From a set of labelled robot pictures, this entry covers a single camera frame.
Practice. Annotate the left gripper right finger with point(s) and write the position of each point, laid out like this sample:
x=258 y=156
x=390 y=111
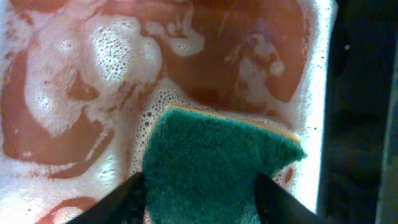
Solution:
x=276 y=206

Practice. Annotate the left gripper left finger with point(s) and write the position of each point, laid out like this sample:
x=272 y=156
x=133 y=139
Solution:
x=124 y=205

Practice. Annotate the green scrubbing sponge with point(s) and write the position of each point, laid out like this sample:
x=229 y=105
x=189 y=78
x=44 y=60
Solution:
x=201 y=168

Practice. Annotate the black rectangular water tray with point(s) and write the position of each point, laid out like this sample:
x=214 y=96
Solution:
x=83 y=82

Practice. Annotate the black round serving tray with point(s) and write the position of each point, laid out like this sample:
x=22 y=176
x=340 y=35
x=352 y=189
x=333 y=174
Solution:
x=360 y=109

